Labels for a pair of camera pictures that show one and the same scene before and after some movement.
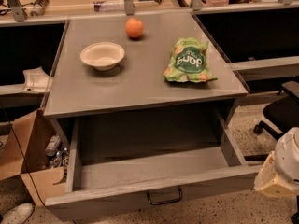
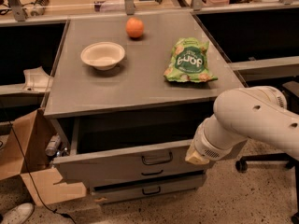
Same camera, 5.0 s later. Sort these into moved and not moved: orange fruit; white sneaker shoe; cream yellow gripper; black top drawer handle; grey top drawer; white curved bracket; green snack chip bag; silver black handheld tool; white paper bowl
Moved: black top drawer handle; grey top drawer; cream yellow gripper
Not moved: green snack chip bag; white paper bowl; silver black handheld tool; white sneaker shoe; orange fruit; white curved bracket
